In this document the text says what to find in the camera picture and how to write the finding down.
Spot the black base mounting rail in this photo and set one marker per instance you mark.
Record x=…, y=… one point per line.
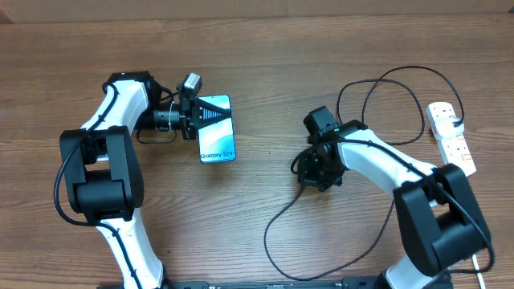
x=261, y=284

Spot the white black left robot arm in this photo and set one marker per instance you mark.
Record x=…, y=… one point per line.
x=100, y=184

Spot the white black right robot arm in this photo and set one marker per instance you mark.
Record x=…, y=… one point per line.
x=440, y=221

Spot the white charger plug adapter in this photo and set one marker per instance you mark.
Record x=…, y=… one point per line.
x=447, y=128

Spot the white power strip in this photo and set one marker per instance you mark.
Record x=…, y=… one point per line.
x=453, y=150

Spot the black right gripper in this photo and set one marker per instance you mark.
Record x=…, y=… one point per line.
x=309, y=178

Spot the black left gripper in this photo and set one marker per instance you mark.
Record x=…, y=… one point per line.
x=193, y=114

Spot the blue Galaxy S24 smartphone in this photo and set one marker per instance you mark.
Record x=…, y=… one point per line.
x=217, y=141

